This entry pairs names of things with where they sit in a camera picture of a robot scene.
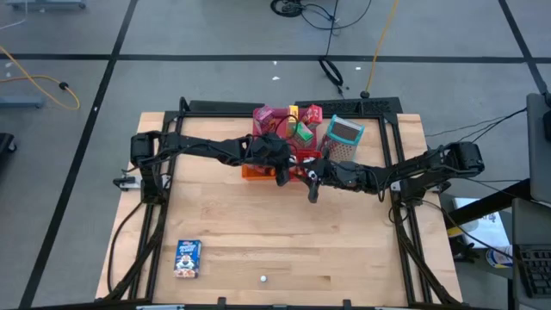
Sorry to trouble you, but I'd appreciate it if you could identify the grey desk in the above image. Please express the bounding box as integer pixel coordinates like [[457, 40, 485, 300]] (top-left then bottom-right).
[[511, 197, 551, 310]]

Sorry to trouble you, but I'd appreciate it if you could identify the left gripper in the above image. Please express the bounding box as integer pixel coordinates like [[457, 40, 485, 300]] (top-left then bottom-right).
[[248, 132, 303, 187]]

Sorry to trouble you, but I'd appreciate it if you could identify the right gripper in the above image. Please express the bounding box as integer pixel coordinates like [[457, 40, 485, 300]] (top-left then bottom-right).
[[300, 158, 368, 204]]

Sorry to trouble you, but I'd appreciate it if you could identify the black keyboard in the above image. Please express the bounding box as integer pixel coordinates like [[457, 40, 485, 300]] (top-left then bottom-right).
[[517, 243, 551, 299]]

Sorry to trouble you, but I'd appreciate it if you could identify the red plastic basket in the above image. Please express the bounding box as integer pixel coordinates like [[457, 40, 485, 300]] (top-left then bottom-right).
[[292, 149, 323, 182]]

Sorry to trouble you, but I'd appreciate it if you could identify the black caster wheel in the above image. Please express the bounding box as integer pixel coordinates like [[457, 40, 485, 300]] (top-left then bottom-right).
[[0, 132, 18, 156]]

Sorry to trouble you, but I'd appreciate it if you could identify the green cereal box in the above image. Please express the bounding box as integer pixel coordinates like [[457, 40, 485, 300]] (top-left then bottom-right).
[[291, 122, 316, 150]]

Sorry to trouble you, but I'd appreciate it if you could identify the black cable with loop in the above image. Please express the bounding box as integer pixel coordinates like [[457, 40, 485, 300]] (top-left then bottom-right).
[[318, 0, 350, 98]]

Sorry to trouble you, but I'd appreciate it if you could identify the teal metal box grater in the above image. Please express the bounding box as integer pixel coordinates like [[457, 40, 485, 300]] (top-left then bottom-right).
[[320, 114, 366, 164]]

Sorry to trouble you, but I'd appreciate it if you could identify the grey monitor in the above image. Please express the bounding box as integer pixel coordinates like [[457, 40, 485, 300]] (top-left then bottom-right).
[[525, 92, 551, 206]]

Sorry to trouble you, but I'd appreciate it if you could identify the red Froot Loops cereal box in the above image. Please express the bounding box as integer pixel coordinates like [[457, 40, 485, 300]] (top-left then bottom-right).
[[300, 103, 324, 131]]

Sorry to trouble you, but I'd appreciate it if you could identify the blue Frosted Flakes cereal box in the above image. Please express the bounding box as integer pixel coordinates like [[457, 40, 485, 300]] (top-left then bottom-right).
[[173, 239, 203, 279]]

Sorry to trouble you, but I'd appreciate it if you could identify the purple Raisin Bran cereal box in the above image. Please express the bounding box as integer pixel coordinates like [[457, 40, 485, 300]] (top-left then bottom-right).
[[252, 105, 276, 134]]

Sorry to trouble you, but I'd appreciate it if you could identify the white paper sheet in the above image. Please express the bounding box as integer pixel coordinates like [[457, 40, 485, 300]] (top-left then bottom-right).
[[454, 197, 511, 249]]

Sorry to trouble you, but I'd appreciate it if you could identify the orange plastic basket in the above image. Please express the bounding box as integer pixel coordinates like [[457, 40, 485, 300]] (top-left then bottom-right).
[[240, 162, 279, 181]]

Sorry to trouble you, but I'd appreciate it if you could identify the red plastic tray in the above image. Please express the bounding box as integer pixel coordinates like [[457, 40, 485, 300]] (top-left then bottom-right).
[[251, 107, 319, 152]]

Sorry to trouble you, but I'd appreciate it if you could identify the black aluminium table frame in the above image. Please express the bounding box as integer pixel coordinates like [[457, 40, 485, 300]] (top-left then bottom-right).
[[95, 96, 465, 310]]

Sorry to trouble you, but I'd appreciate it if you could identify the grey cart base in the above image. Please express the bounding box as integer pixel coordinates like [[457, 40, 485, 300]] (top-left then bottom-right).
[[0, 94, 46, 109], [3, 0, 87, 10]]

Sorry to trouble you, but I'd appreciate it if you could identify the coiled black cable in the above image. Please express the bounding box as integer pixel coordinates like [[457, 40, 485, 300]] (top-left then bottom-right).
[[269, 0, 374, 31]]

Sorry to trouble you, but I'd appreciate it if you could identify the yellow cable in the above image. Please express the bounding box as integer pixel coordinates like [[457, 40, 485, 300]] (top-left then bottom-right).
[[0, 45, 82, 111], [364, 0, 400, 98]]

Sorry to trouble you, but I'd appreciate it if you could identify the black yellow tool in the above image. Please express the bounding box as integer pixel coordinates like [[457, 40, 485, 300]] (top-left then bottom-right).
[[446, 226, 480, 264]]

